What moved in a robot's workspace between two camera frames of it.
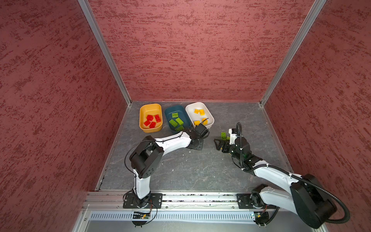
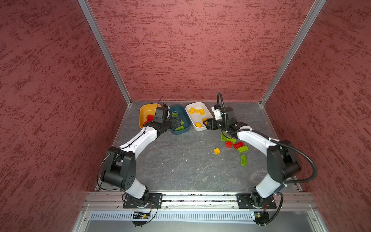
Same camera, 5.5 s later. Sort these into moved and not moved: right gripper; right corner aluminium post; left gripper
Moved: left gripper; right gripper
Not moved: right corner aluminium post
